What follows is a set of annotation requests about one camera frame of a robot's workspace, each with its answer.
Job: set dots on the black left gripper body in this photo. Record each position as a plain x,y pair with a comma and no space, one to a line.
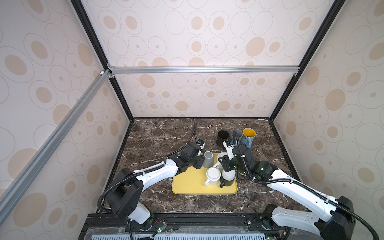
190,162

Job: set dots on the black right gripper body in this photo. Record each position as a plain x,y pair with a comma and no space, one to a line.
241,169

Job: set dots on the small grey mug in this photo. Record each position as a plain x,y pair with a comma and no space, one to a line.
208,160

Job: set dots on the blue butterfly mug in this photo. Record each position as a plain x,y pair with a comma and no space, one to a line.
248,137

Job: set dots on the tall grey mug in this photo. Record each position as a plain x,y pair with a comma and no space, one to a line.
236,134

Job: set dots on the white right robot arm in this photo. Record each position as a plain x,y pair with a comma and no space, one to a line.
326,216

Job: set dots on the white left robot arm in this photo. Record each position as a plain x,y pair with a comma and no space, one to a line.
122,197

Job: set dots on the white ribbed-bottom mug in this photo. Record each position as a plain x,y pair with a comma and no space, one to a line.
218,164

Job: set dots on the black mug white bottom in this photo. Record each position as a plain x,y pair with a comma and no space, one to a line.
227,178

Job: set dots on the yellow plastic tray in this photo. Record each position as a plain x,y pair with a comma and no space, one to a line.
192,182

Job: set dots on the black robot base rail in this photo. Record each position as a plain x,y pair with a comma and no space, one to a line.
195,226

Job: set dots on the aluminium rail back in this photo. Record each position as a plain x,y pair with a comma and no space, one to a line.
205,69

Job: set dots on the aluminium rail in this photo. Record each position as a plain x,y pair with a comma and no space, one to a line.
205,69
23,181

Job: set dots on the black corner frame post right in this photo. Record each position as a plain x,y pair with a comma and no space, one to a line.
313,47

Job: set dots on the black corner frame post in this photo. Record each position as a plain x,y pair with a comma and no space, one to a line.
313,47
96,44

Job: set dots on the aluminium rail left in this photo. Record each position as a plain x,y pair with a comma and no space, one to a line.
23,181

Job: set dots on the black corner frame post left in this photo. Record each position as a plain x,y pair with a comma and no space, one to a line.
96,44

